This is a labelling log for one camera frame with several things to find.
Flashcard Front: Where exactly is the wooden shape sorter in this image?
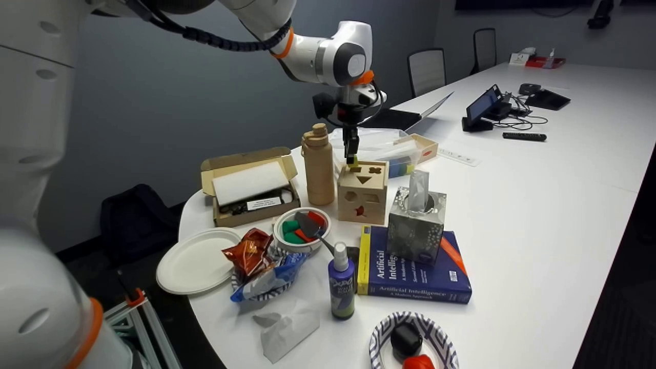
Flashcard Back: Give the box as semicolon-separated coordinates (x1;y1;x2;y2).
337;160;390;227

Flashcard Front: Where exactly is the green block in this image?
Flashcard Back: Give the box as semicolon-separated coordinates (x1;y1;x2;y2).
281;220;306;245

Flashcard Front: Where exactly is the white paper plate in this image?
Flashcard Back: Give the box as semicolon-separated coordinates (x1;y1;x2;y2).
156;228;243;296

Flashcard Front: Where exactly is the open laptop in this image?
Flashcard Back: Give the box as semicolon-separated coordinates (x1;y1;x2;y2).
361;91;455;133

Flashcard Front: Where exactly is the clear plastic container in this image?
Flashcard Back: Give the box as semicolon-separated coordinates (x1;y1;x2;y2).
330;128;422;178

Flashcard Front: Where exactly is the tan water bottle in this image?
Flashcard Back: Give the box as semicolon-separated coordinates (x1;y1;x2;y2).
301;123;336;207

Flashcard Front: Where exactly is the stack of coloured blocks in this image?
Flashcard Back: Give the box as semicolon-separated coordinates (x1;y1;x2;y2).
387;156;416;179

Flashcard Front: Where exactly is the small wooden box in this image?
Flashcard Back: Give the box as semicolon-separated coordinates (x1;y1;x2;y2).
394;133;440;165

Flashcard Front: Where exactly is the office chair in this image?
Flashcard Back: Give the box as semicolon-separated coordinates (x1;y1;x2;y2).
470;28;498;76
407;48;447;98

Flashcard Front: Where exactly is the white strip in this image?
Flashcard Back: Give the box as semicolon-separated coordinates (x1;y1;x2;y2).
438;147;482;168

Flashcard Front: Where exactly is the grey spatula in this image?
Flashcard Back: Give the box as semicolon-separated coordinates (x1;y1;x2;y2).
294;211;337;256

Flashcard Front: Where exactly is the white foam pad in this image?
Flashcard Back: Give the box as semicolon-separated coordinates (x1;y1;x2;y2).
212;161;291;207

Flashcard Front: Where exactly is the white label card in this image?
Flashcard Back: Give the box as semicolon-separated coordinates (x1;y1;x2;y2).
246;197;283;212

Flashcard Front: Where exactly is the tablet on black stand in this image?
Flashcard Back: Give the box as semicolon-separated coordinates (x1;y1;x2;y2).
461;84;512;133

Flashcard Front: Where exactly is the grey tissue box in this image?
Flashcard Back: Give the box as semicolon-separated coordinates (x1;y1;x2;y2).
386;170;447;266

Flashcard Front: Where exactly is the open cardboard box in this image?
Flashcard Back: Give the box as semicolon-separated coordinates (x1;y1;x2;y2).
200;147;302;228

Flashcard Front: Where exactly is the white bowl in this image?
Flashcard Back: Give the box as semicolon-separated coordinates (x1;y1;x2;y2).
272;207;333;255

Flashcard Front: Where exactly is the orange chip bag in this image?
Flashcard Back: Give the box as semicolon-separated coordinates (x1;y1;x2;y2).
221;228;275;280

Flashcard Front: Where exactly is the purple spray bottle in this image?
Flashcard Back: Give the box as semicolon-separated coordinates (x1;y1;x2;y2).
328;241;357;321

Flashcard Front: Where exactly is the blue textbook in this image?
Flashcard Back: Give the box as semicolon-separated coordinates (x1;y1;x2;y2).
357;225;473;305

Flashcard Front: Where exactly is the white tissue box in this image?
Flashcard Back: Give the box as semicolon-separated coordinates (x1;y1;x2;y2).
508;47;537;67

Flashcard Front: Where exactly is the blue chip bag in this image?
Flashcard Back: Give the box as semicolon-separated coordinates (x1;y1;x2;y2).
230;251;311;303

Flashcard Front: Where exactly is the red box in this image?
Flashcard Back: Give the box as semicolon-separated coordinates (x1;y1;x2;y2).
525;55;566;70

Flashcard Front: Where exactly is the flat black device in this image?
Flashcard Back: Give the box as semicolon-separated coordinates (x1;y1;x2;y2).
525;89;571;111

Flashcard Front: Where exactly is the crumpled white tissue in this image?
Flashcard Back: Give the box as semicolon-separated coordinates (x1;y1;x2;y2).
252;299;321;365

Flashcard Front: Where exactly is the black rounded object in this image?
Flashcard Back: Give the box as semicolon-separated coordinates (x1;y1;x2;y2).
390;321;424;358

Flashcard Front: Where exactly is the black backpack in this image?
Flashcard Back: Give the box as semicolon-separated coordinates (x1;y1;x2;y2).
99;183;180;265

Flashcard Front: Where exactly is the red rounded object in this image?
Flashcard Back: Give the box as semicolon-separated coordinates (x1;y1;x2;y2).
402;354;436;369

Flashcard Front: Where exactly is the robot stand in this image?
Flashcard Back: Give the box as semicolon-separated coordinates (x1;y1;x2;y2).
105;289;183;369

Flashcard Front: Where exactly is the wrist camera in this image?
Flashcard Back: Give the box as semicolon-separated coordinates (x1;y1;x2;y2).
313;92;339;121

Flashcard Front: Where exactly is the black cable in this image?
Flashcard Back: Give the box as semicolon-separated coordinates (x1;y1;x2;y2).
494;92;549;132

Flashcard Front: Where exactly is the camera on mount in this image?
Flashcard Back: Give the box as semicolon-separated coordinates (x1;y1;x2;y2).
587;0;615;30

